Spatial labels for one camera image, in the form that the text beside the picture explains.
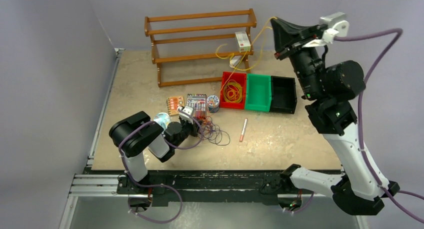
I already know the pack of coloured markers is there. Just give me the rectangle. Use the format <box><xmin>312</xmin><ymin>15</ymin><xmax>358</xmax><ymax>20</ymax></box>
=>
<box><xmin>186</xmin><ymin>93</ymin><xmax>207</xmax><ymax>119</ymax></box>

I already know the wooden three-tier rack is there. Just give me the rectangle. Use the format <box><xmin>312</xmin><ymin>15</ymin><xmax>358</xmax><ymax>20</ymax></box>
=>
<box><xmin>144</xmin><ymin>8</ymin><xmax>257</xmax><ymax>87</ymax></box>

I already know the orange cable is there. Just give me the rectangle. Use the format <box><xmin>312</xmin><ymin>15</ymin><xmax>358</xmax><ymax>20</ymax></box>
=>
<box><xmin>197</xmin><ymin>112</ymin><xmax>216</xmax><ymax>131</ymax></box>

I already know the black plastic bin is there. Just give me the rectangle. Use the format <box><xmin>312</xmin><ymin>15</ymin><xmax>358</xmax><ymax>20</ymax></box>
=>
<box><xmin>269</xmin><ymin>76</ymin><xmax>297</xmax><ymax>114</ymax></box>

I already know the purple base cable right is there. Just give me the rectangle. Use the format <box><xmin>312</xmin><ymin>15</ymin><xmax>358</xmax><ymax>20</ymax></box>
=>
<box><xmin>283</xmin><ymin>191</ymin><xmax>317</xmax><ymax>215</ymax></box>

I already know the white red small box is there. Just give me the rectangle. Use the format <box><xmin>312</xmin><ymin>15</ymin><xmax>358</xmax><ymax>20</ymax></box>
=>
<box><xmin>234</xmin><ymin>31</ymin><xmax>251</xmax><ymax>53</ymax></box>

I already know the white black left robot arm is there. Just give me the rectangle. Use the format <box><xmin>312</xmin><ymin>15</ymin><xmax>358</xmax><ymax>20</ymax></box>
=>
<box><xmin>108</xmin><ymin>107</ymin><xmax>202</xmax><ymax>194</ymax></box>

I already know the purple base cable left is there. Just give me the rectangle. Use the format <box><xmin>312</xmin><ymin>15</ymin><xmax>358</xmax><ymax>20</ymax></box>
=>
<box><xmin>127</xmin><ymin>184</ymin><xmax>184</xmax><ymax>225</ymax></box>

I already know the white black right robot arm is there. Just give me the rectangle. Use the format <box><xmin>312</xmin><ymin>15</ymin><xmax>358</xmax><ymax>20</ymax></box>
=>
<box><xmin>270</xmin><ymin>13</ymin><xmax>400</xmax><ymax>216</ymax></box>

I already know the round blue white tub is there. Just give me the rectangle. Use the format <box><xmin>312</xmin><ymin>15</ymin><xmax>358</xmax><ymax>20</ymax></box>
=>
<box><xmin>206</xmin><ymin>95</ymin><xmax>220</xmax><ymax>113</ymax></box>

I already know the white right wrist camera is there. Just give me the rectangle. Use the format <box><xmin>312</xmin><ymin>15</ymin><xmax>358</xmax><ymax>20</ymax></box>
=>
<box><xmin>302</xmin><ymin>12</ymin><xmax>350</xmax><ymax>48</ymax></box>

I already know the white orange-capped marker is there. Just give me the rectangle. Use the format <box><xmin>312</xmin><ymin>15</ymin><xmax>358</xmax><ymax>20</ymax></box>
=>
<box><xmin>239</xmin><ymin>118</ymin><xmax>248</xmax><ymax>142</ymax></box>

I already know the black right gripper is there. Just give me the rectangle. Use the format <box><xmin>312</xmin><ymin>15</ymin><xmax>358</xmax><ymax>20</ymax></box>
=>
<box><xmin>272</xmin><ymin>17</ymin><xmax>326</xmax><ymax>100</ymax></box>

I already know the orange spiral notebook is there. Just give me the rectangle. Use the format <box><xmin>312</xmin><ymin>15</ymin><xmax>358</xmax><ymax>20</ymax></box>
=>
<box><xmin>166</xmin><ymin>95</ymin><xmax>185</xmax><ymax>116</ymax></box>

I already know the green plastic bin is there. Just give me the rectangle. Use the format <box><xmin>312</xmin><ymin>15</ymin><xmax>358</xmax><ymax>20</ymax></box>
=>
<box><xmin>244</xmin><ymin>73</ymin><xmax>272</xmax><ymax>112</ymax></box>

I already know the aluminium rail frame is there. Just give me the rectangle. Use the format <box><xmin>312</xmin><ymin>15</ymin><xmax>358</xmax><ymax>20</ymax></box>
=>
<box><xmin>59</xmin><ymin>171</ymin><xmax>369</xmax><ymax>229</ymax></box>

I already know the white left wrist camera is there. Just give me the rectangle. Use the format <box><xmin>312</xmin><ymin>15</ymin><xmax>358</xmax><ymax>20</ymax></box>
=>
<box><xmin>177</xmin><ymin>106</ymin><xmax>194</xmax><ymax>124</ymax></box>

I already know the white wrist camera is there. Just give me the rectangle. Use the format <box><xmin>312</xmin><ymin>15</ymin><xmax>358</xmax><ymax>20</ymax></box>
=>
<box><xmin>302</xmin><ymin>12</ymin><xmax>350</xmax><ymax>48</ymax></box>
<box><xmin>177</xmin><ymin>106</ymin><xmax>194</xmax><ymax>124</ymax></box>

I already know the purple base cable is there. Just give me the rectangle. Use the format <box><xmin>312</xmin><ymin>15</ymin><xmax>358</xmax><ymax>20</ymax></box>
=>
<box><xmin>127</xmin><ymin>184</ymin><xmax>184</xmax><ymax>225</ymax></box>
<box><xmin>283</xmin><ymin>191</ymin><xmax>317</xmax><ymax>215</ymax></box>

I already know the red plastic bin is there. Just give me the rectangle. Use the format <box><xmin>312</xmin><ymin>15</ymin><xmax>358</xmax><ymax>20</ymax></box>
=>
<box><xmin>219</xmin><ymin>71</ymin><xmax>247</xmax><ymax>110</ymax></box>

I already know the white stapler under rack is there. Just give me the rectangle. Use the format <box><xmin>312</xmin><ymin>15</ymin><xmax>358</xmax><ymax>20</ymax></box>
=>
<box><xmin>229</xmin><ymin>55</ymin><xmax>244</xmax><ymax>69</ymax></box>

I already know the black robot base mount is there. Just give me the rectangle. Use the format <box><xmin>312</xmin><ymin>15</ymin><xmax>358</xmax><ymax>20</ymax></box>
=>
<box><xmin>116</xmin><ymin>170</ymin><xmax>311</xmax><ymax>210</ymax></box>

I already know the blue white tape package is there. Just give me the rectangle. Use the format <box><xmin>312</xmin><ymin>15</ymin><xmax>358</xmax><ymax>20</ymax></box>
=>
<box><xmin>153</xmin><ymin>112</ymin><xmax>172</xmax><ymax>130</ymax></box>

